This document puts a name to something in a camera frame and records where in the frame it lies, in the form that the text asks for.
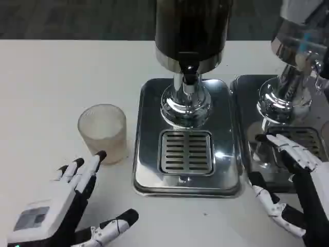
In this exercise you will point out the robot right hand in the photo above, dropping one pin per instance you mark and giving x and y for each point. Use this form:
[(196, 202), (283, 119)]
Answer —
[(313, 195)]

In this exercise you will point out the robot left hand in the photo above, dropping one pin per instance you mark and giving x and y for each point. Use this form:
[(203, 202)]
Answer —
[(51, 203)]

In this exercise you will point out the clear ribbed glass cup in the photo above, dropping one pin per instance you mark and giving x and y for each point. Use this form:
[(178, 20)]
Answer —
[(102, 128)]

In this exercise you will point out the slotted steel drip grate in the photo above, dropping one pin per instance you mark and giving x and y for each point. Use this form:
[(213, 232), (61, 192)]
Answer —
[(306, 136), (186, 151)]

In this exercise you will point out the steel drip tray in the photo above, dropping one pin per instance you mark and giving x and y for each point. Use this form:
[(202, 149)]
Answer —
[(244, 108), (223, 159)]

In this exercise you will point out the clear drink dispenser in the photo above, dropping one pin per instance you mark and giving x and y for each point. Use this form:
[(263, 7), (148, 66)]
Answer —
[(285, 97)]

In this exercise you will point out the chrome dispenser tap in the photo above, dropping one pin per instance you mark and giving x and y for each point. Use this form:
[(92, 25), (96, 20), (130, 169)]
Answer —
[(317, 65)]

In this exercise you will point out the black dispenser tap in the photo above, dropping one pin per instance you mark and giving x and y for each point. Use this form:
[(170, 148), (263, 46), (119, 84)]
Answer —
[(189, 77)]

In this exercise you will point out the dark drink dispenser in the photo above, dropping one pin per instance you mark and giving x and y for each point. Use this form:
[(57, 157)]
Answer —
[(190, 25)]

